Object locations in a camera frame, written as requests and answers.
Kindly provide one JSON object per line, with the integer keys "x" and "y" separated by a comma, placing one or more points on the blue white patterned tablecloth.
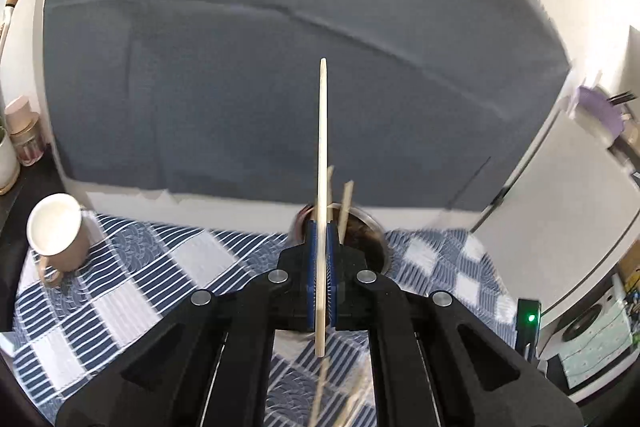
{"x": 150, "y": 297}

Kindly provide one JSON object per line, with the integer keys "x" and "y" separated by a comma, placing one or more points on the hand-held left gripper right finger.
{"x": 332, "y": 287}

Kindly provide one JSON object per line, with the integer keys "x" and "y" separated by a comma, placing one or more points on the pink lidded jar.
{"x": 25, "y": 142}

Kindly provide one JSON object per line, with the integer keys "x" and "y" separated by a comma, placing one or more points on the wooden chopstick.
{"x": 321, "y": 132}
{"x": 345, "y": 212}

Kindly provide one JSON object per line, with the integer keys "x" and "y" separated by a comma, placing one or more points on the purple basin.
{"x": 597, "y": 107}

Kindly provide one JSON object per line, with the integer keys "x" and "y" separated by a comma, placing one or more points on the pile of wooden chopsticks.
{"x": 318, "y": 399}

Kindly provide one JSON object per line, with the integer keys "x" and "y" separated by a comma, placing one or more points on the black cylindrical utensil holder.
{"x": 367, "y": 237}

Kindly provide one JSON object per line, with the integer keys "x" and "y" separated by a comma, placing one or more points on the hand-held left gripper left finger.
{"x": 311, "y": 287}

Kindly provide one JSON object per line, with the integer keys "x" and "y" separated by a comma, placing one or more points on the beige mug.
{"x": 65, "y": 237}

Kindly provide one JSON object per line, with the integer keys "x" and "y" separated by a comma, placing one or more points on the grey-blue backdrop sheet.
{"x": 250, "y": 57}

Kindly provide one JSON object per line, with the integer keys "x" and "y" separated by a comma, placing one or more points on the white cabinet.
{"x": 575, "y": 207}

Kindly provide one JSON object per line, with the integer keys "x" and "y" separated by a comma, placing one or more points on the pale patterned cloth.
{"x": 595, "y": 352}

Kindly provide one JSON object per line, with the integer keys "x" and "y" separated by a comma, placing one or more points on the small plant in white pot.
{"x": 6, "y": 162}

